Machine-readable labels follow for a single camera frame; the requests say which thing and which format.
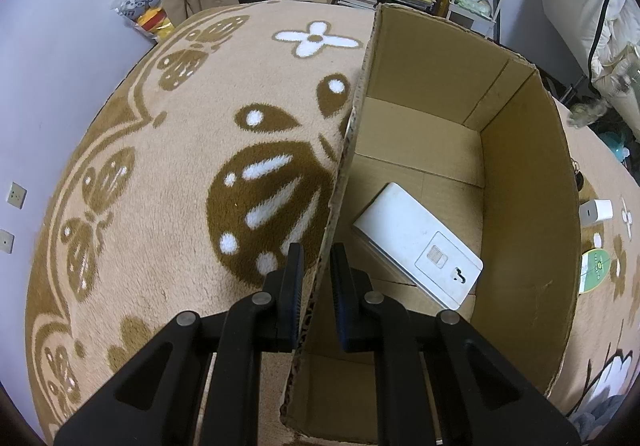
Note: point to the bag of plush toys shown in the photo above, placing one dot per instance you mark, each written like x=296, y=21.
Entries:
x=142, y=6

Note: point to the yellow round disc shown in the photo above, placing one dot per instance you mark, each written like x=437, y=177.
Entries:
x=596, y=271

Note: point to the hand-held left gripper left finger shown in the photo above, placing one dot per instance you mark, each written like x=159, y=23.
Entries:
x=295, y=298

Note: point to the white wall socket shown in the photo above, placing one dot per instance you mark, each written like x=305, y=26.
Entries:
x=5, y=241
x=16, y=196

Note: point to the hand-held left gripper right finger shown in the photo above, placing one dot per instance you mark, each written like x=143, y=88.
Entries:
x=340, y=298

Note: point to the cardboard box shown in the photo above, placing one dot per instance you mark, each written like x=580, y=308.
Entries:
x=525, y=226

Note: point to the beige patterned rug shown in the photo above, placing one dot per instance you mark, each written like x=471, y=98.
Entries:
x=175, y=126

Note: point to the white flat box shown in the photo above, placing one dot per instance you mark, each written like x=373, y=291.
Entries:
x=410, y=236

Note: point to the grey fluffy object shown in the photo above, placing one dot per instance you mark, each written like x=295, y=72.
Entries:
x=587, y=113

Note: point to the small white cube box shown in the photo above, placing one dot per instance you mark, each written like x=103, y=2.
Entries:
x=597, y=212

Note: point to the bunch of keys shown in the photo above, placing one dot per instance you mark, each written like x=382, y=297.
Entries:
x=578, y=178

